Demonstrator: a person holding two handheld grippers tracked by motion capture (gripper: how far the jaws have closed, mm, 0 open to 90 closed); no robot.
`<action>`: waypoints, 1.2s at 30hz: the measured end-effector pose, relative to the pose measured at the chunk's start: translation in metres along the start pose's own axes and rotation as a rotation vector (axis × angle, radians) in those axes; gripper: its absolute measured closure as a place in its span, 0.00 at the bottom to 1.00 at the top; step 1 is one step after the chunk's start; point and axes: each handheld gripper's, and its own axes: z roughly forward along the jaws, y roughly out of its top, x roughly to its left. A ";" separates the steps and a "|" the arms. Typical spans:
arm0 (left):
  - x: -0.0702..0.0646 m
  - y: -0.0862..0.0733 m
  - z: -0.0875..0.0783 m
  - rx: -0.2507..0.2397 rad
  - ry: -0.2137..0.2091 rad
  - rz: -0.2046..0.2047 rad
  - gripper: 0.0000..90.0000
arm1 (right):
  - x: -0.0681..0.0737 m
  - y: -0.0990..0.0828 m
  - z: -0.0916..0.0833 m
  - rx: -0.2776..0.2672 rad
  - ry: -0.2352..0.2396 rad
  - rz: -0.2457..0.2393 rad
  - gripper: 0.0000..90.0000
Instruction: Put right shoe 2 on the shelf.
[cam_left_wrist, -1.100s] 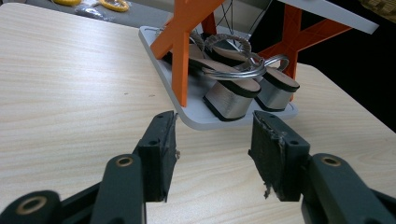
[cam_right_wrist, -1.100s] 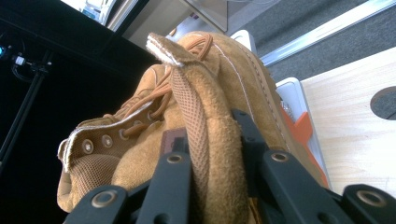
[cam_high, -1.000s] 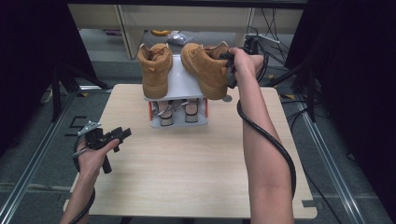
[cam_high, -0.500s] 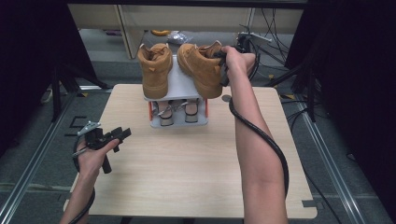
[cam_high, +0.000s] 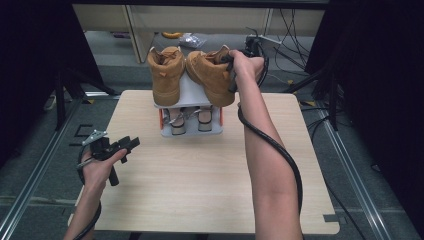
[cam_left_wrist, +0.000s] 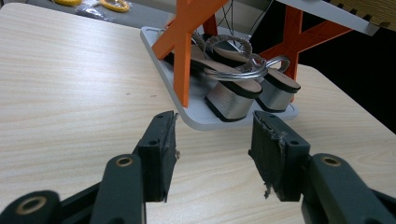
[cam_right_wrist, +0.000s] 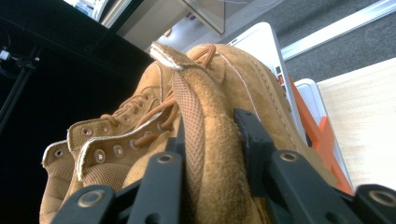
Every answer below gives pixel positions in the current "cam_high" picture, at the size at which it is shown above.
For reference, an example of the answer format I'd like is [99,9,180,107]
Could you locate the person's left hand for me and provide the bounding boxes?
[82,148,128,194]

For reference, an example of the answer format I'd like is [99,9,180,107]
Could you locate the aluminium floor rail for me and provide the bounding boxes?
[0,98,84,240]
[316,99,394,240]

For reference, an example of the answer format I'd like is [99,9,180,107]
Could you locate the black rhinestone strap sandal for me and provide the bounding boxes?
[164,107,188,136]
[191,105,214,133]

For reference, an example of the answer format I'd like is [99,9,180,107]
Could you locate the tan suede boot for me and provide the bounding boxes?
[147,45,186,107]
[185,44,236,108]

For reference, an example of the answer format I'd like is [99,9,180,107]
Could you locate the yellow object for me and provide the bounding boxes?
[161,31,184,40]

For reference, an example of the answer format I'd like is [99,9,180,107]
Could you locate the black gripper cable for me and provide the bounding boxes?
[73,143,103,240]
[237,49,304,214]

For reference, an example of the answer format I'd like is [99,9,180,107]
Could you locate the clear plastic bag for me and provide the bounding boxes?
[178,32,208,50]

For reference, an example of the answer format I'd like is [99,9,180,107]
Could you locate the white two-tier shoe rack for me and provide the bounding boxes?
[153,71,224,138]

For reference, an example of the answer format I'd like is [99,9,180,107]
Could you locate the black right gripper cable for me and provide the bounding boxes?
[237,49,304,214]

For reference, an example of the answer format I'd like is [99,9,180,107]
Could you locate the person's right hand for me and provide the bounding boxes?
[229,49,265,88]

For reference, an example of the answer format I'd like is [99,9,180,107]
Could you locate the black cable bundle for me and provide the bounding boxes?
[266,8,316,71]

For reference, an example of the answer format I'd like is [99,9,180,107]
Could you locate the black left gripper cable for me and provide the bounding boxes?
[73,143,103,240]

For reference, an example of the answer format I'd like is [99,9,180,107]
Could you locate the dark curtain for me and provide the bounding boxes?
[304,0,424,231]
[0,0,104,168]

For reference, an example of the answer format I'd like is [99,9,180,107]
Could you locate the beige desk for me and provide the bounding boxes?
[72,3,326,66]

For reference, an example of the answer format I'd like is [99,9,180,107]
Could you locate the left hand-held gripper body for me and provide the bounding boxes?
[81,129,126,187]

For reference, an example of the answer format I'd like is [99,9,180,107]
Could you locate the black floor tape marks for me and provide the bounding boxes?
[69,124,94,147]

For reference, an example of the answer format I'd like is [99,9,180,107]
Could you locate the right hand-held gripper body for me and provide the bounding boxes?
[228,33,283,94]

